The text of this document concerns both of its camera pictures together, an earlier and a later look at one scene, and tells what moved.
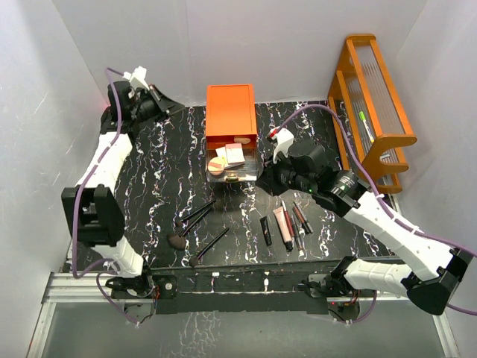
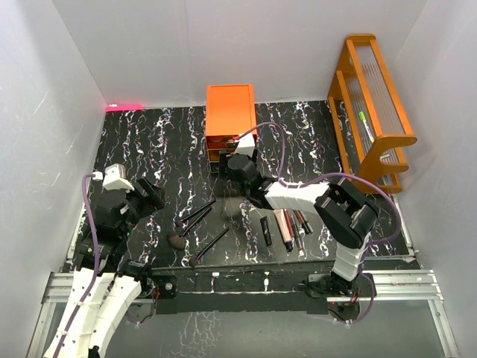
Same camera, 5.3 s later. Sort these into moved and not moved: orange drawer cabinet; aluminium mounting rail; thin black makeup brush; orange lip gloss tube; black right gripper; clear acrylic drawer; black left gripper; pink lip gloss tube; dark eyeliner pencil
Moved: clear acrylic drawer; black right gripper; black left gripper
Not moved: dark eyeliner pencil; orange drawer cabinet; pink lip gloss tube; aluminium mounting rail; thin black makeup brush; orange lip gloss tube
